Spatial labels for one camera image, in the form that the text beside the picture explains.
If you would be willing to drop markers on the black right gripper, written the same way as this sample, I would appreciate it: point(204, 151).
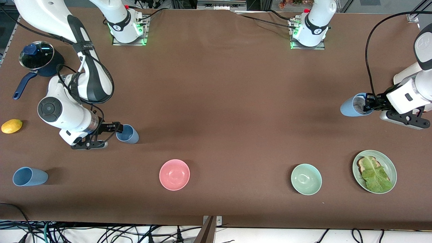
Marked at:
point(107, 128)

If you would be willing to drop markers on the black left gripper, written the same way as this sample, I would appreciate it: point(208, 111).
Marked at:
point(378, 102)

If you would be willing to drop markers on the blue cup holding paper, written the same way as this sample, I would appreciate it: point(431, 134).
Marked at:
point(349, 106)

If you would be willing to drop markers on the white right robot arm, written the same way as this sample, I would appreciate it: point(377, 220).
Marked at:
point(60, 108)

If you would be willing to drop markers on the crumpled white paper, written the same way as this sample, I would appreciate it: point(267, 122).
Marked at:
point(361, 105)

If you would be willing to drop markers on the white toaster appliance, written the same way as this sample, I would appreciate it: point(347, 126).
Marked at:
point(406, 72)

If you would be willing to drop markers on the green plate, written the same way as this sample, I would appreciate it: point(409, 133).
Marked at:
point(388, 162)

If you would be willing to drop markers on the toast slice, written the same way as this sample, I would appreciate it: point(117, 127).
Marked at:
point(361, 165)

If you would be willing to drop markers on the green lettuce leaf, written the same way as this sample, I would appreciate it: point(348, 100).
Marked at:
point(376, 177)

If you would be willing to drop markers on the pink bowl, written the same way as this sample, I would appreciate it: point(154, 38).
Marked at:
point(174, 174)

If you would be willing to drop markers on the dark blue saucepan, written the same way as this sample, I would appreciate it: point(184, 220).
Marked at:
point(54, 65)

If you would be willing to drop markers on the mint green bowl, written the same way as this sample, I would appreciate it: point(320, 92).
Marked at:
point(306, 179)

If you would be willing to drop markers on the glass lid blue knob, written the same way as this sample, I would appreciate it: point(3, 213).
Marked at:
point(40, 59)

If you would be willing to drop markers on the yellow lemon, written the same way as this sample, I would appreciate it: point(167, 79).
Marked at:
point(11, 126)

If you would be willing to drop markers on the dark metal beam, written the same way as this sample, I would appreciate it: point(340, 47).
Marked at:
point(206, 234)

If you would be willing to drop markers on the grey metal device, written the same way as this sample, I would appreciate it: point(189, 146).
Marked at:
point(221, 5)

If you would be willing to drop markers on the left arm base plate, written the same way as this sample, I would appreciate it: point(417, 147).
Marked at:
point(320, 46)

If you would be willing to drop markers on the metal corner bracket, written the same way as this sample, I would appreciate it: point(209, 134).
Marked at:
point(412, 17)

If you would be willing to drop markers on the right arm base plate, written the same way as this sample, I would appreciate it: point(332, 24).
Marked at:
point(145, 38)

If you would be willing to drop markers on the small metal table bracket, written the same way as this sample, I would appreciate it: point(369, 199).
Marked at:
point(219, 221)

